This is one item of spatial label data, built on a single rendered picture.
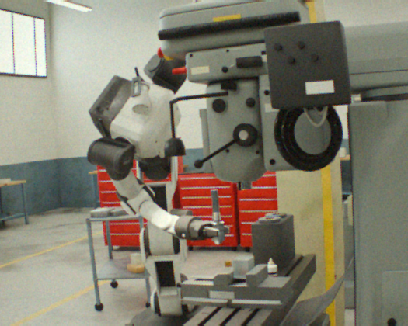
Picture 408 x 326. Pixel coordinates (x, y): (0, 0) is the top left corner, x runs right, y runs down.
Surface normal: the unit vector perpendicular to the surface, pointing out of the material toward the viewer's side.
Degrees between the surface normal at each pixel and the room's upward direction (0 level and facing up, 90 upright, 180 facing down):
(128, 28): 90
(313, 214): 90
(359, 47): 90
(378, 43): 90
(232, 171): 122
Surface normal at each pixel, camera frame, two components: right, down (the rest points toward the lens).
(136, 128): -0.08, -0.48
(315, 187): -0.36, 0.07
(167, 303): -0.03, 0.29
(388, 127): -0.73, -0.22
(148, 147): 0.29, 0.78
